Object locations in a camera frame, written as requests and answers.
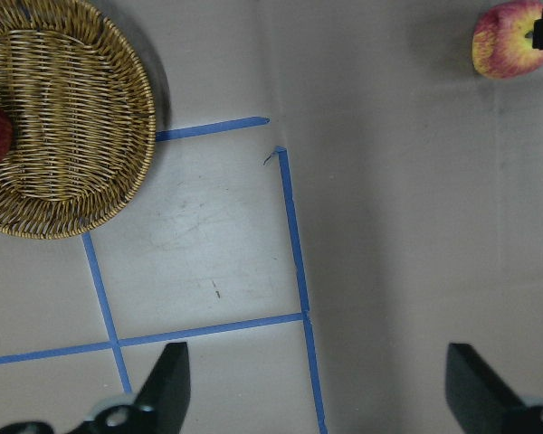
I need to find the yellow-red apple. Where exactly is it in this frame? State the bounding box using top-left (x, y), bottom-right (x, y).
top-left (472, 1), bottom-right (543, 80)

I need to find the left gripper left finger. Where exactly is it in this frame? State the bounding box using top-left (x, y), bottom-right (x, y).
top-left (83, 342), bottom-right (191, 433)

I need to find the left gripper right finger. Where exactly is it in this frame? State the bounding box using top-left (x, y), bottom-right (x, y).
top-left (444, 343), bottom-right (543, 434)

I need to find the woven wicker basket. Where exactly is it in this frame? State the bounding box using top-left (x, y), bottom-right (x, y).
top-left (0, 1), bottom-right (156, 240)

